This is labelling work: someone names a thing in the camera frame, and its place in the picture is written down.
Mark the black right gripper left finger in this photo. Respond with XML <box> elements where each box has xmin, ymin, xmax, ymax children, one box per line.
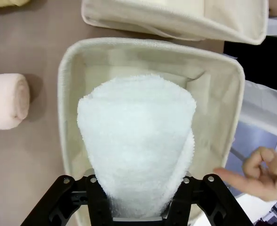
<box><xmin>20</xmin><ymin>175</ymin><xmax>113</xmax><ymax>226</ymax></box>

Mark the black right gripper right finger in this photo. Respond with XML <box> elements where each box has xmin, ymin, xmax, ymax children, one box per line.
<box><xmin>168</xmin><ymin>174</ymin><xmax>254</xmax><ymax>226</ymax></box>

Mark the white towel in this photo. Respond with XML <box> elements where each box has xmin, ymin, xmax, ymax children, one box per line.
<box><xmin>77</xmin><ymin>74</ymin><xmax>198</xmax><ymax>218</ymax></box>

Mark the pink towel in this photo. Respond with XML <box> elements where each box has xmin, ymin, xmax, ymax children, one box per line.
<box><xmin>0</xmin><ymin>73</ymin><xmax>31</xmax><ymax>130</ymax></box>

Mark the yellow towel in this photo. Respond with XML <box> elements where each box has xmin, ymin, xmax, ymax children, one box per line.
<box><xmin>0</xmin><ymin>0</ymin><xmax>31</xmax><ymax>12</ymax></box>

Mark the person's left hand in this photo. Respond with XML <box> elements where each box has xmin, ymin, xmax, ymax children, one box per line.
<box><xmin>213</xmin><ymin>146</ymin><xmax>277</xmax><ymax>202</ymax></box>

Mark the cream fabric basket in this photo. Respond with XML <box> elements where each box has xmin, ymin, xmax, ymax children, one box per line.
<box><xmin>81</xmin><ymin>0</ymin><xmax>269</xmax><ymax>45</ymax></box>
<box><xmin>57</xmin><ymin>37</ymin><xmax>245</xmax><ymax>226</ymax></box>

